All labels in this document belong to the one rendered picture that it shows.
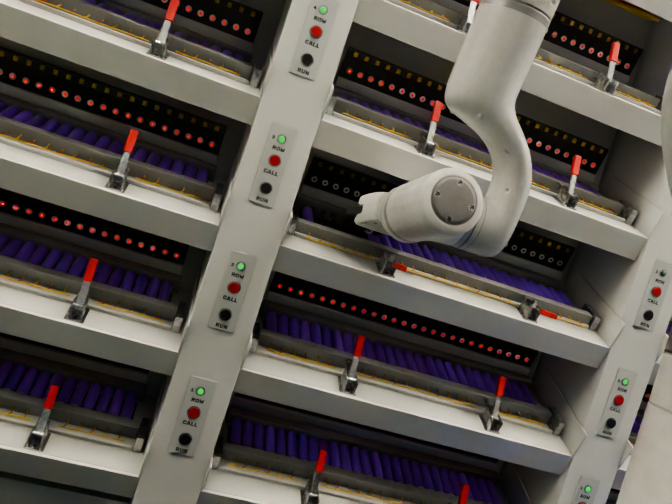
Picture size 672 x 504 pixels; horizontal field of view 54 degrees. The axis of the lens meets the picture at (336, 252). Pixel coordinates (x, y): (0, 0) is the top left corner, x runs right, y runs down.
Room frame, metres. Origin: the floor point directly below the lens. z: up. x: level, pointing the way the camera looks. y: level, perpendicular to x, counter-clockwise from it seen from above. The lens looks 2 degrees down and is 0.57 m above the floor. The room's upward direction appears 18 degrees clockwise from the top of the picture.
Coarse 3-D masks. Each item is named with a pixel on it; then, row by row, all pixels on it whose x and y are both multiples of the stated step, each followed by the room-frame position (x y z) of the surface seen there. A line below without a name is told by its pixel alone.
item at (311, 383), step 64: (256, 320) 1.15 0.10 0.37; (320, 320) 1.18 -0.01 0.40; (384, 320) 1.22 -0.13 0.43; (256, 384) 1.02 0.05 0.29; (320, 384) 1.05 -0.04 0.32; (384, 384) 1.11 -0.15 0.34; (448, 384) 1.15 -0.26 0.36; (512, 384) 1.26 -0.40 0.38; (512, 448) 1.12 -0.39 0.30; (576, 448) 1.14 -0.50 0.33
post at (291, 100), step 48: (288, 0) 1.09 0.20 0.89; (336, 0) 0.99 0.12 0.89; (288, 48) 0.98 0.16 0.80; (336, 48) 1.00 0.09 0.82; (288, 96) 0.99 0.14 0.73; (240, 144) 1.16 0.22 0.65; (240, 192) 0.98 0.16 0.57; (288, 192) 1.00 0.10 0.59; (240, 240) 0.99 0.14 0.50; (192, 336) 0.98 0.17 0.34; (240, 336) 1.00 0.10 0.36; (144, 480) 0.98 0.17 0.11; (192, 480) 1.00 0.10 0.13
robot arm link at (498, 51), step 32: (512, 0) 0.79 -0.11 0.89; (480, 32) 0.81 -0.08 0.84; (512, 32) 0.79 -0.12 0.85; (544, 32) 0.82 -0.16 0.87; (480, 64) 0.81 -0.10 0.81; (512, 64) 0.80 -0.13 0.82; (448, 96) 0.84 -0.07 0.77; (480, 96) 0.81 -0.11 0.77; (512, 96) 0.82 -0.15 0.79; (480, 128) 0.84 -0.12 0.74; (512, 128) 0.82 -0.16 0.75; (512, 160) 0.84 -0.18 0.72; (512, 192) 0.85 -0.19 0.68; (480, 224) 0.85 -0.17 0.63; (512, 224) 0.86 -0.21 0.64
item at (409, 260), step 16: (304, 224) 1.05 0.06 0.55; (320, 224) 1.07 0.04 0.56; (320, 240) 1.05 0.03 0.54; (336, 240) 1.07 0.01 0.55; (352, 240) 1.07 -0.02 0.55; (368, 240) 1.09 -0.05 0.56; (400, 256) 1.09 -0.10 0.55; (416, 256) 1.11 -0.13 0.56; (416, 272) 1.09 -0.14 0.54; (432, 272) 1.11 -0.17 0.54; (448, 272) 1.11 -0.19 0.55; (464, 272) 1.13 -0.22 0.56; (464, 288) 1.11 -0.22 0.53; (480, 288) 1.13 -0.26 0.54; (496, 288) 1.14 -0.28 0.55; (512, 288) 1.15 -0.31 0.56; (544, 304) 1.16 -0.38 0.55; (560, 304) 1.17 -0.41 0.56; (576, 320) 1.18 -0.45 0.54
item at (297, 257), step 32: (320, 192) 1.18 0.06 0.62; (288, 224) 0.99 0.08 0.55; (288, 256) 1.01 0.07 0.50; (320, 256) 1.02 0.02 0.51; (352, 256) 1.07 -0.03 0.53; (512, 256) 1.27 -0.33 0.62; (352, 288) 1.04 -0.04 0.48; (384, 288) 1.05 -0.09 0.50; (416, 288) 1.06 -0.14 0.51; (448, 288) 1.10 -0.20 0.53; (576, 288) 1.29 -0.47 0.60; (448, 320) 1.09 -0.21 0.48; (480, 320) 1.09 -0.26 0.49; (512, 320) 1.10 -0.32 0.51; (544, 320) 1.14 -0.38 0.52; (608, 320) 1.17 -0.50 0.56; (544, 352) 1.13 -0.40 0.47; (576, 352) 1.14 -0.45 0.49
